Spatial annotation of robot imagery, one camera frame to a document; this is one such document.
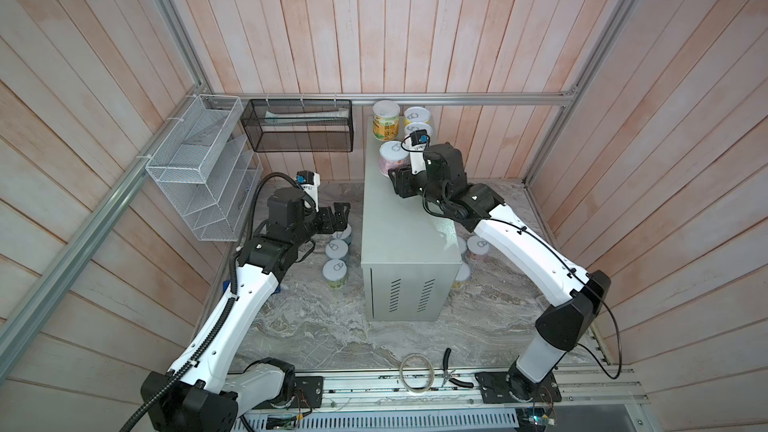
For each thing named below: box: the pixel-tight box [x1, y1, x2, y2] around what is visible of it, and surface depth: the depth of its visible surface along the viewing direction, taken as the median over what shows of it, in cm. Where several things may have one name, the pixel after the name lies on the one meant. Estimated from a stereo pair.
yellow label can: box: [404, 106, 431, 123], surface depth 83 cm
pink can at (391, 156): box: [378, 140, 410, 177], surface depth 73 cm
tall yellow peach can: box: [372, 100, 401, 141], surface depth 81 cm
